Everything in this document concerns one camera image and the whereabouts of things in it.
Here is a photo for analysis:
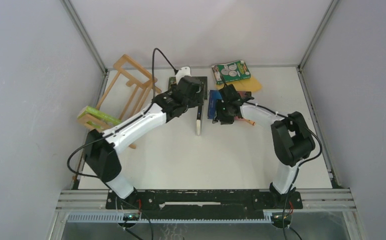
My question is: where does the thin dark book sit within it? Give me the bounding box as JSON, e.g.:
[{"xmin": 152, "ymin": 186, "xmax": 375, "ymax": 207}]
[{"xmin": 196, "ymin": 101, "xmax": 204, "ymax": 136}]

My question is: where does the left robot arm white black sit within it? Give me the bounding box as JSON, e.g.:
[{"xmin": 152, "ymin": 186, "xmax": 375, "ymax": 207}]
[{"xmin": 84, "ymin": 76, "xmax": 204, "ymax": 209}]

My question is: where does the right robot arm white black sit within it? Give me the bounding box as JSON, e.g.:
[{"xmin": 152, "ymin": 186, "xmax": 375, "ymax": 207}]
[{"xmin": 214, "ymin": 84, "xmax": 318, "ymax": 208}]

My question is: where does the blue Jane Eyre book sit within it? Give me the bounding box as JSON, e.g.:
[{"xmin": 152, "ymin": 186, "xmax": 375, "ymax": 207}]
[{"xmin": 207, "ymin": 89, "xmax": 252, "ymax": 122}]

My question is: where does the wooden book rack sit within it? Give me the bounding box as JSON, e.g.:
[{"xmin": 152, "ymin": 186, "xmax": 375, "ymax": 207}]
[{"xmin": 77, "ymin": 53, "xmax": 162, "ymax": 150}]

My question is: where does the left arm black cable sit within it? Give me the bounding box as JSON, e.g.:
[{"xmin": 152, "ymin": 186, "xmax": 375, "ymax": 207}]
[{"xmin": 66, "ymin": 47, "xmax": 181, "ymax": 180}]

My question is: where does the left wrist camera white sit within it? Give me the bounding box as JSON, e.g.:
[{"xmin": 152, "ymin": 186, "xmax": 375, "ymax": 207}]
[{"xmin": 175, "ymin": 66, "xmax": 192, "ymax": 84}]

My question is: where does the Alice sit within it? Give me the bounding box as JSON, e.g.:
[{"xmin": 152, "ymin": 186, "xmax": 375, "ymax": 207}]
[{"xmin": 167, "ymin": 76, "xmax": 209, "ymax": 100}]

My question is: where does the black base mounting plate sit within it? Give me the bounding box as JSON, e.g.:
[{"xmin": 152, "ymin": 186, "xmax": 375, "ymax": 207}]
[{"xmin": 105, "ymin": 189, "xmax": 303, "ymax": 220}]

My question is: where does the white cable duct strip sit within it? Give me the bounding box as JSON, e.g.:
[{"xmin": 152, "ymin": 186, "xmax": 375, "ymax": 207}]
[{"xmin": 66, "ymin": 212, "xmax": 274, "ymax": 224}]

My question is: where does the green Macmillan book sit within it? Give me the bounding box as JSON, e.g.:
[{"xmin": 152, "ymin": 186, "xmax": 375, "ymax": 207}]
[{"xmin": 211, "ymin": 60, "xmax": 251, "ymax": 85}]

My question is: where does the light green paperback book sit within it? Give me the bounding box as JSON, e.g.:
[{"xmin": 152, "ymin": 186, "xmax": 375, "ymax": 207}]
[{"xmin": 77, "ymin": 106, "xmax": 121, "ymax": 133}]

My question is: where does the orange booklet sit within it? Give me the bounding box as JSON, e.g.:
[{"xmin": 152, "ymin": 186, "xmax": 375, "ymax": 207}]
[{"xmin": 244, "ymin": 119, "xmax": 256, "ymax": 126}]

